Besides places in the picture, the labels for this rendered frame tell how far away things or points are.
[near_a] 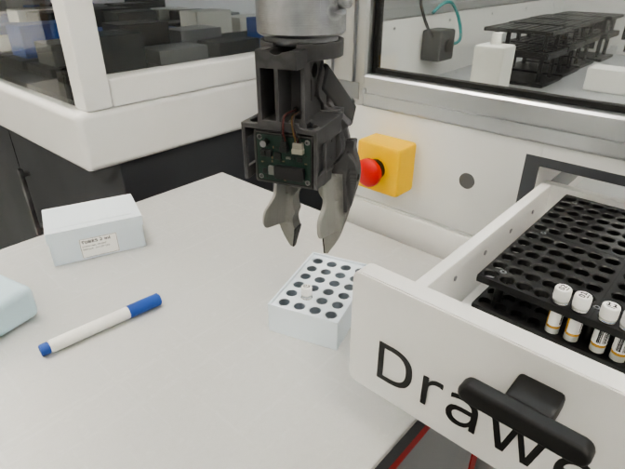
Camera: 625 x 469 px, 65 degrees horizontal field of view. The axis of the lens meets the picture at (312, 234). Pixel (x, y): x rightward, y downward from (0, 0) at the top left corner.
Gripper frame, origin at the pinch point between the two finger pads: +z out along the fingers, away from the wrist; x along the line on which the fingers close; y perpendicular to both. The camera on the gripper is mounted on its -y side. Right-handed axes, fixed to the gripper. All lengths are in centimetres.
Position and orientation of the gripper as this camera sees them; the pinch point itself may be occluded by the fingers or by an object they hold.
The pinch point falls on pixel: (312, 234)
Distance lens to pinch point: 53.1
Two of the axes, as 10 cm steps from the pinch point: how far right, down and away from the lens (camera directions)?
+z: 0.0, 8.8, 4.8
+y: -3.9, 4.4, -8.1
